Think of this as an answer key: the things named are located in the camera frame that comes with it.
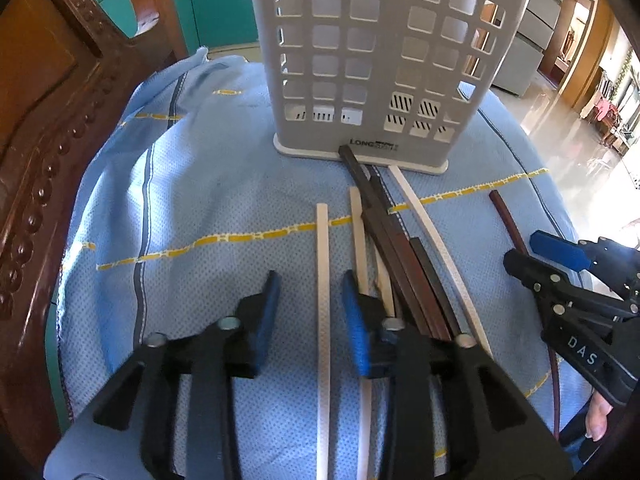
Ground carved wooden chair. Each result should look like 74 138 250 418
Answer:
0 0 189 461

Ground white chopstick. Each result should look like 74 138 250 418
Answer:
315 203 332 480
348 187 374 480
374 250 402 319
389 166 493 358

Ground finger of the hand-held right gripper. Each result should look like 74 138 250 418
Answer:
503 248 637 319
530 230 640 289

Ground wooden door frame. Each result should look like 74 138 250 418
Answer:
542 0 617 114

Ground teal lower kitchen cabinets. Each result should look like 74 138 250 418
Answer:
80 0 261 51

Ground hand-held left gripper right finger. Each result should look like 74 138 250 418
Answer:
340 270 576 480

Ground green wall garland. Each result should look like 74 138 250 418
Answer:
616 51 634 92

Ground person's right hand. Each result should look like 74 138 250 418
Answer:
582 394 614 444

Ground dark low furniture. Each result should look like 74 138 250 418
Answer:
590 102 640 157

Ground blue cloth with yellow stripes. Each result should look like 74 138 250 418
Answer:
45 47 596 480

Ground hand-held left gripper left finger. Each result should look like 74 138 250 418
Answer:
50 270 282 480

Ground white perforated utensil basket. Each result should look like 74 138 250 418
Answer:
247 0 536 177

